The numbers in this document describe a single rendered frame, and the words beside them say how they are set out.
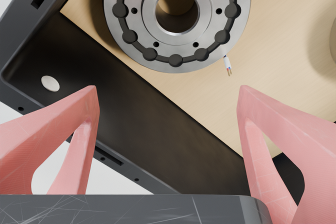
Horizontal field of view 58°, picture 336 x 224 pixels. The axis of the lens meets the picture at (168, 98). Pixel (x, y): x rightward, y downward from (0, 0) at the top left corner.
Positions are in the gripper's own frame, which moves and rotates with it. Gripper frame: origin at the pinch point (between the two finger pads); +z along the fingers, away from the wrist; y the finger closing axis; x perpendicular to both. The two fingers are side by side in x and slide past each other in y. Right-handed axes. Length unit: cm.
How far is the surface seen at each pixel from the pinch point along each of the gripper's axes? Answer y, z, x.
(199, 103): -3.0, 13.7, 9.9
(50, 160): 20.6, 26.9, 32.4
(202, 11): -2.3, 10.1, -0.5
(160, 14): 0.5, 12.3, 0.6
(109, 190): 11.2, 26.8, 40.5
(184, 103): -1.6, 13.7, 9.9
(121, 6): 3.2, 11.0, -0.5
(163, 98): 0.4, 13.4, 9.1
